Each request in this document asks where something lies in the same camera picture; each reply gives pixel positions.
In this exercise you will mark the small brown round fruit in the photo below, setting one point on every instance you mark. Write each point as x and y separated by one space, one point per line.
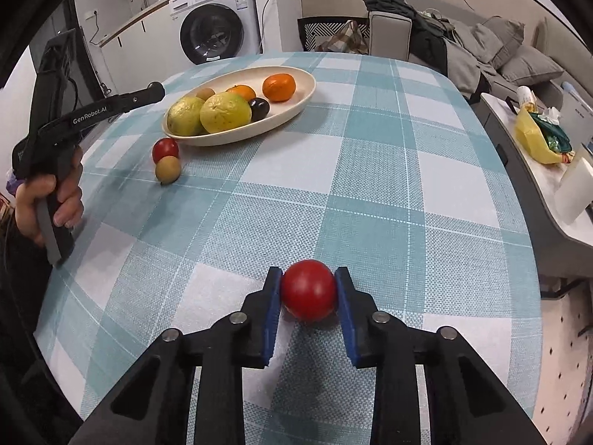
167 170
205 94

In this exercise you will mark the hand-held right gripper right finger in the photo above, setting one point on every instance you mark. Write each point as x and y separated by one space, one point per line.
347 315

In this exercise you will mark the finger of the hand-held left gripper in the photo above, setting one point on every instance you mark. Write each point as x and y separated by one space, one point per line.
141 97

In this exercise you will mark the dark purple plum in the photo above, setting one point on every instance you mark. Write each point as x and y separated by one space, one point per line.
258 109

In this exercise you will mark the grey garment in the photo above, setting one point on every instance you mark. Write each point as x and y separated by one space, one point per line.
468 60

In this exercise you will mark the black patterned chair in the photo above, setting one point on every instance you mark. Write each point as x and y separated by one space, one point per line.
305 35

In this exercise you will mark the yellow-green guava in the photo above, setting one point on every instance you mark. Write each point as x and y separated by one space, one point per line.
224 113
183 118

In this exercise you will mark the white washing machine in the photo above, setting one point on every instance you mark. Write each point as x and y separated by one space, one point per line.
217 37

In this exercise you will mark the dark jacket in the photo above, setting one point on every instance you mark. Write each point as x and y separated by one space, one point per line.
426 41

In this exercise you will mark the yellow plastic bag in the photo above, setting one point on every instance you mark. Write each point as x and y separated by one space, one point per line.
532 141

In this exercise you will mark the person's left hand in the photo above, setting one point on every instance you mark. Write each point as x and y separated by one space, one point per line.
72 194

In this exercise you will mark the orange tangerine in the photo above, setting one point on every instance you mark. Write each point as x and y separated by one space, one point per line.
279 87
243 92

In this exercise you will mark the plaid cloth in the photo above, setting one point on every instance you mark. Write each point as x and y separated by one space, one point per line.
343 39

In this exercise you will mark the white plastic container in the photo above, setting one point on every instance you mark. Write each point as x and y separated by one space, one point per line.
574 190

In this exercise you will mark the grey sofa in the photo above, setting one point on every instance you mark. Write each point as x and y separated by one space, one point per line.
389 37

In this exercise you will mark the white box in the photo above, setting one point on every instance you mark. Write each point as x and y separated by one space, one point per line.
577 106

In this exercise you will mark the white side table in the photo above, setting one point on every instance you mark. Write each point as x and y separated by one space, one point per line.
519 194

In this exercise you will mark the grey cushion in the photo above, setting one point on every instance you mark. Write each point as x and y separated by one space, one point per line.
532 66
498 39

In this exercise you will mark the cream oval plate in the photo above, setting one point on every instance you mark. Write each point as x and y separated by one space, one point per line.
303 95

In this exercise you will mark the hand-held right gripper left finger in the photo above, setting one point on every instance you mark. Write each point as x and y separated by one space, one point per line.
272 315

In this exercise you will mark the person's left forearm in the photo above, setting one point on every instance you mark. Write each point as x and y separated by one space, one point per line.
23 310

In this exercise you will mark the red tomato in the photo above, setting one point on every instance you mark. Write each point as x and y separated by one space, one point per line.
165 148
308 292

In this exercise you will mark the white kitchen counter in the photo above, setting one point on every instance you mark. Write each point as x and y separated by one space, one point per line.
134 51

